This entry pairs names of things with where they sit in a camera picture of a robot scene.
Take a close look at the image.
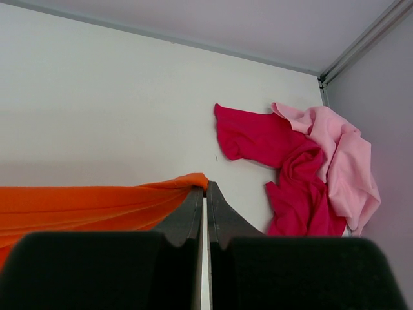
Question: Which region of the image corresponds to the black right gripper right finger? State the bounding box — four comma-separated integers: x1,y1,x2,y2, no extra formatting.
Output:
206,182,407,309

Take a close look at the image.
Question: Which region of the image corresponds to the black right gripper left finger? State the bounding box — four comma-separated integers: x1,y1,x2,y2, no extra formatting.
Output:
1,187,203,309

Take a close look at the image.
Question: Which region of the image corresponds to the orange t shirt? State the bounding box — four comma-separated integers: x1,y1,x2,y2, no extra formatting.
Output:
1,173,208,263

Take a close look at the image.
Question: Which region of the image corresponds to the magenta t shirt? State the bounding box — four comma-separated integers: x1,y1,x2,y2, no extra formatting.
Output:
214,104,347,237

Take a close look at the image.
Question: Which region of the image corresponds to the light pink t shirt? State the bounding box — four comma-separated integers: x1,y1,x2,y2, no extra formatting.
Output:
272,103,381,236

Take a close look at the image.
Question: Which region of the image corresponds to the right aluminium frame post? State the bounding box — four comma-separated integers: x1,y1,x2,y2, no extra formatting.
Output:
318,0,412,89

